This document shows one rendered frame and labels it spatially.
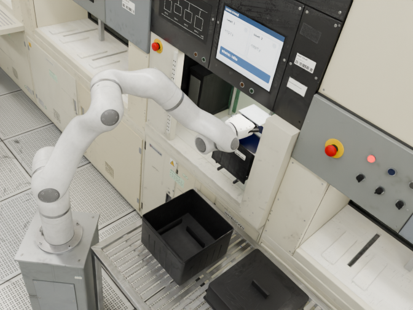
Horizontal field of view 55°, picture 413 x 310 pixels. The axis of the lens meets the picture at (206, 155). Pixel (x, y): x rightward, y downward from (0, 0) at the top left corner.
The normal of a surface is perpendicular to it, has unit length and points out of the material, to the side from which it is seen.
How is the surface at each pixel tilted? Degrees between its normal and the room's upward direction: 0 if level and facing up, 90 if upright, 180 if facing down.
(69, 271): 90
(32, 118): 0
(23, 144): 0
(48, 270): 90
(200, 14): 90
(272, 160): 90
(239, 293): 0
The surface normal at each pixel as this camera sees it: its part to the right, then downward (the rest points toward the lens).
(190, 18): -0.72, 0.37
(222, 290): 0.15, -0.74
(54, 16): 0.68, 0.55
